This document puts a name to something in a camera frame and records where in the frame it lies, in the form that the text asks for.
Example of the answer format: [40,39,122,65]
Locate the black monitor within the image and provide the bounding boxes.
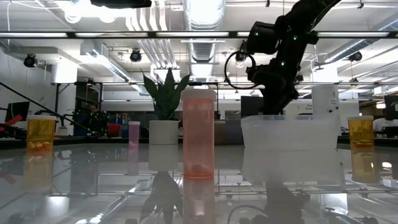
[4,101,31,123]
[241,95,264,118]
[384,95,398,121]

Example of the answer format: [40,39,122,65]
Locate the wide amber pill bottle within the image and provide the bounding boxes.
[26,114,57,153]
[347,115,375,151]

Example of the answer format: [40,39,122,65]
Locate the tall pink pill bottle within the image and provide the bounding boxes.
[181,88,218,179]

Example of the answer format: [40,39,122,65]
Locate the person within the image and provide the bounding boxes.
[372,108,398,132]

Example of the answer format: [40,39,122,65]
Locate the white cylindrical device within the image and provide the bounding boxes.
[312,84,340,116]

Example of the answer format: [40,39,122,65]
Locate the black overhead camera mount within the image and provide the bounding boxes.
[90,0,153,9]

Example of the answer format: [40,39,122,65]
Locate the snake plant in white pot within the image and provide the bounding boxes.
[141,67,191,146]

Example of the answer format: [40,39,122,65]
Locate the silver ceiling air duct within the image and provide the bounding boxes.
[182,0,227,78]

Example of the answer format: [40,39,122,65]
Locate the black ceiling spotlight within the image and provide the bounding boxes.
[24,53,39,68]
[348,50,363,63]
[129,48,143,63]

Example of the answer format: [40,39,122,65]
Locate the black frame strut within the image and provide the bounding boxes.
[0,81,102,139]

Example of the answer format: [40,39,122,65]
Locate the clear plastic bin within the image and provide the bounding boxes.
[241,114,342,151]

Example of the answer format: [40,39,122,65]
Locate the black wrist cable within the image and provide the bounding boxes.
[224,50,258,91]

